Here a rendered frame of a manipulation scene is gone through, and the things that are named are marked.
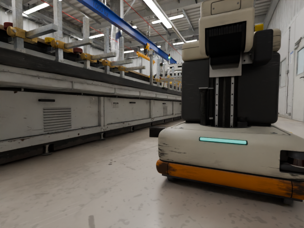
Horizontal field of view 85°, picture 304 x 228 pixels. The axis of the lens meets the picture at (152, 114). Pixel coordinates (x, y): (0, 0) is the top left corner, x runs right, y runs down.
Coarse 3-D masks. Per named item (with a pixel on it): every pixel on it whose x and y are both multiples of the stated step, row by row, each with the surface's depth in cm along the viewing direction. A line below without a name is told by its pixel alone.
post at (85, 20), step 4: (84, 20) 138; (88, 20) 139; (84, 24) 138; (88, 24) 139; (84, 28) 138; (88, 28) 140; (84, 32) 138; (88, 32) 140; (84, 36) 139; (88, 36) 140; (84, 48) 139; (88, 48) 140; (84, 52) 139; (88, 52) 140; (84, 60) 140; (88, 60) 140; (84, 64) 140; (88, 64) 140
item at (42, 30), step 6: (48, 24) 88; (54, 24) 88; (30, 30) 95; (36, 30) 92; (42, 30) 90; (48, 30) 88; (54, 30) 88; (30, 36) 96; (36, 36) 96; (12, 42) 105
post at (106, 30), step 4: (104, 28) 160; (104, 32) 160; (108, 32) 162; (104, 36) 161; (108, 36) 162; (104, 40) 161; (108, 40) 162; (104, 44) 161; (108, 44) 162; (104, 48) 161; (108, 48) 162; (104, 52) 162; (108, 52) 162; (108, 60) 163; (104, 68) 163; (108, 68) 163
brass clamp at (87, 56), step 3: (81, 54) 137; (84, 54) 136; (87, 54) 138; (81, 57) 137; (84, 57) 136; (87, 57) 138; (90, 57) 142; (90, 60) 142; (93, 60) 144; (96, 60) 148
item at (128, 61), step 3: (126, 60) 156; (129, 60) 155; (132, 60) 155; (111, 63) 164; (114, 63) 162; (117, 63) 161; (120, 63) 159; (123, 63) 158; (126, 63) 158; (129, 63) 158; (96, 66) 172; (99, 66) 171; (102, 66) 171
